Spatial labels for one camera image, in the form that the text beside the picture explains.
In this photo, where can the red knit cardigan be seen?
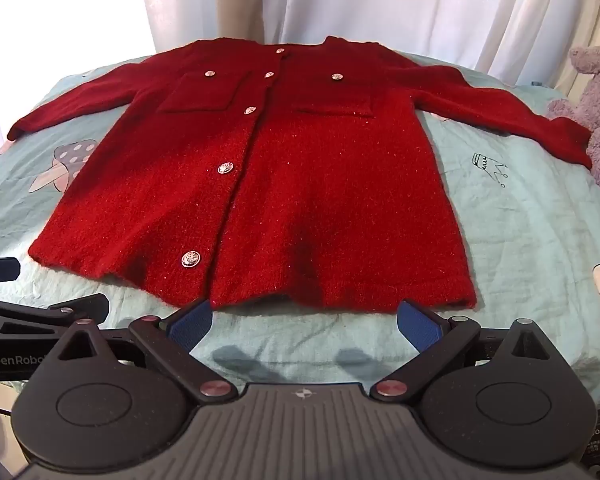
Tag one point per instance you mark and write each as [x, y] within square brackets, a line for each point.
[305, 185]

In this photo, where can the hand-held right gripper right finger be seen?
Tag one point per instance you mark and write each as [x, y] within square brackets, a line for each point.
[416, 321]

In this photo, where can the white curtain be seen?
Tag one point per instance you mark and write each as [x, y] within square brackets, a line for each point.
[380, 0]

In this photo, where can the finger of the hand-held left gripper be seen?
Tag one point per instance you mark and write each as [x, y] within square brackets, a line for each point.
[0, 270]
[40, 316]

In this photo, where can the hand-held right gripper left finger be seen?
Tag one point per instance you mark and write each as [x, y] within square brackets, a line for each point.
[192, 322]

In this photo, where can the light blue printed bed sheet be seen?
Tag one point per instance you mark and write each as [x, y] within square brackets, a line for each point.
[510, 240]

